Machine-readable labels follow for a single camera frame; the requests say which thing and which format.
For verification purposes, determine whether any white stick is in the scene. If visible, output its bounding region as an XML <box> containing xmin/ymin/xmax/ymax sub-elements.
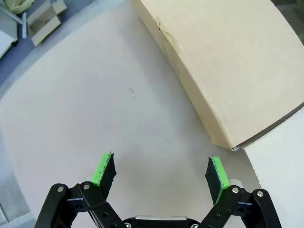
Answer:
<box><xmin>21</xmin><ymin>12</ymin><xmax>28</xmax><ymax>39</ymax></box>

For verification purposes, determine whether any grey metal frame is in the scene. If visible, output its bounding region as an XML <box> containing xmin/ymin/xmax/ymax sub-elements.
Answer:
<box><xmin>0</xmin><ymin>4</ymin><xmax>25</xmax><ymax>26</ymax></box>

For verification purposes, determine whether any large brown cardboard box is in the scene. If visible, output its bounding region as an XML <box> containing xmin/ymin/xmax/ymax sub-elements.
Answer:
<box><xmin>131</xmin><ymin>0</ymin><xmax>304</xmax><ymax>151</ymax></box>

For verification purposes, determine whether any small open cardboard box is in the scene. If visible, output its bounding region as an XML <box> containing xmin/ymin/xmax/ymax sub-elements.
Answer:
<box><xmin>27</xmin><ymin>0</ymin><xmax>67</xmax><ymax>47</ymax></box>

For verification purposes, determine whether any white flat board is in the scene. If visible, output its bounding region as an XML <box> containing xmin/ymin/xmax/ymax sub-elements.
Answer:
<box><xmin>0</xmin><ymin>30</ymin><xmax>19</xmax><ymax>60</ymax></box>

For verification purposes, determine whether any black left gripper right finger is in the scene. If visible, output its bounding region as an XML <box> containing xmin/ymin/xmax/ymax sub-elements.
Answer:
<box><xmin>199</xmin><ymin>155</ymin><xmax>283</xmax><ymax>228</ymax></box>

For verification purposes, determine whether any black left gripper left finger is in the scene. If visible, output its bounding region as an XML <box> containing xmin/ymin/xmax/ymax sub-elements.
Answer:
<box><xmin>35</xmin><ymin>152</ymin><xmax>124</xmax><ymax>228</ymax></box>

